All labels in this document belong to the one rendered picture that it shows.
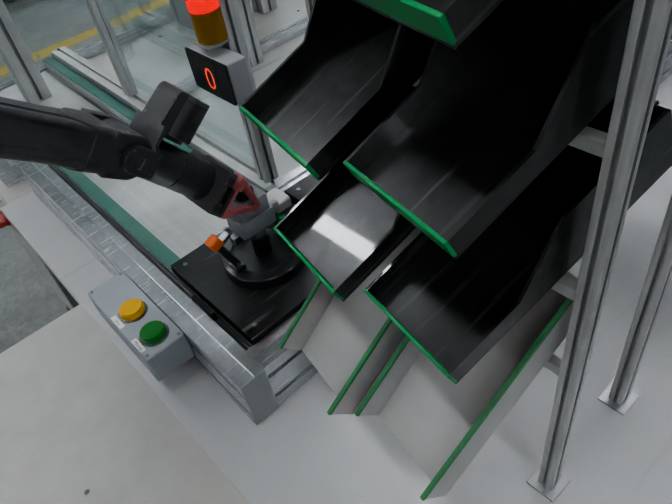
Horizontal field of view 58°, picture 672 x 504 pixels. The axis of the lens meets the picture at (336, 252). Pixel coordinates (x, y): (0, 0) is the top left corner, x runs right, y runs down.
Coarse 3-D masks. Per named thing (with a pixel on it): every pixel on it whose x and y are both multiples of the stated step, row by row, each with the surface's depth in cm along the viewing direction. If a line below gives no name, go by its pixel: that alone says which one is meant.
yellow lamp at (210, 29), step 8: (192, 16) 94; (200, 16) 93; (208, 16) 93; (216, 16) 94; (192, 24) 95; (200, 24) 94; (208, 24) 94; (216, 24) 94; (224, 24) 96; (200, 32) 95; (208, 32) 95; (216, 32) 95; (224, 32) 96; (200, 40) 96; (208, 40) 96; (216, 40) 96
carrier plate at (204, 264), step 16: (288, 208) 110; (192, 256) 105; (208, 256) 104; (176, 272) 103; (192, 272) 102; (208, 272) 101; (224, 272) 101; (304, 272) 98; (192, 288) 101; (208, 288) 99; (224, 288) 98; (240, 288) 98; (272, 288) 97; (288, 288) 96; (304, 288) 96; (208, 304) 98; (224, 304) 96; (240, 304) 95; (256, 304) 95; (272, 304) 94; (288, 304) 94; (240, 320) 93; (256, 320) 92; (272, 320) 92; (256, 336) 90
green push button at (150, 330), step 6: (150, 324) 94; (156, 324) 94; (162, 324) 94; (144, 330) 94; (150, 330) 94; (156, 330) 93; (162, 330) 93; (144, 336) 93; (150, 336) 93; (156, 336) 92; (162, 336) 93; (144, 342) 93; (150, 342) 93; (156, 342) 93
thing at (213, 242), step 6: (222, 234) 93; (228, 234) 93; (210, 240) 92; (216, 240) 91; (222, 240) 93; (210, 246) 91; (216, 246) 92; (222, 246) 93; (222, 252) 93; (228, 252) 94; (228, 258) 95; (234, 258) 96; (234, 264) 96
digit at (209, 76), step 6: (198, 60) 100; (204, 60) 99; (204, 66) 100; (210, 66) 98; (204, 72) 101; (210, 72) 99; (204, 78) 102; (210, 78) 101; (216, 78) 99; (210, 84) 102; (216, 84) 100; (210, 90) 103; (216, 90) 102
